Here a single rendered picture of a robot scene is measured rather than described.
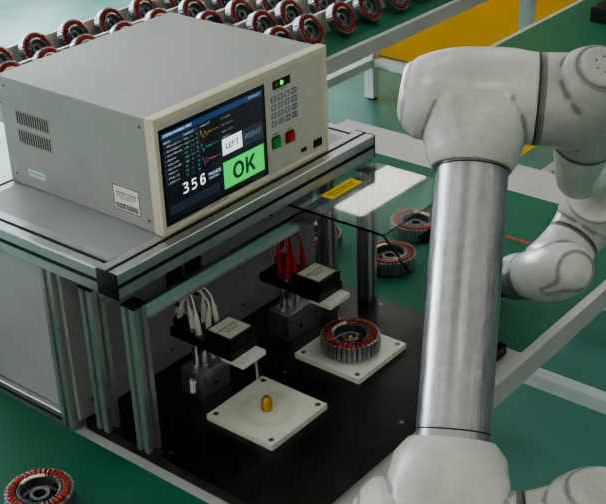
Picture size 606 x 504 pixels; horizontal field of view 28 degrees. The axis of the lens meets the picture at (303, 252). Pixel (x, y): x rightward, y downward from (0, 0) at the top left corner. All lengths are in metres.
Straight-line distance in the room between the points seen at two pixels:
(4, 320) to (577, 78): 1.11
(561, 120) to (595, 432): 1.84
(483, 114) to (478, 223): 0.15
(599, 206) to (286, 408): 0.66
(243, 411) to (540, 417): 1.49
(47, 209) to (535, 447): 1.69
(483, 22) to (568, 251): 3.71
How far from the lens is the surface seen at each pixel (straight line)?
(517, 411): 3.47
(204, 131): 1.99
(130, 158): 1.97
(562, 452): 3.34
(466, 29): 5.86
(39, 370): 2.20
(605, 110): 1.68
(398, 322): 2.38
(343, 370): 2.21
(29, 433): 2.20
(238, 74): 2.07
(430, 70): 1.69
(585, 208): 2.21
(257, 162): 2.11
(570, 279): 2.15
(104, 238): 2.00
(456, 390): 1.59
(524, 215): 2.85
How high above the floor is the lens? 2.01
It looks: 28 degrees down
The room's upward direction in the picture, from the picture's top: 2 degrees counter-clockwise
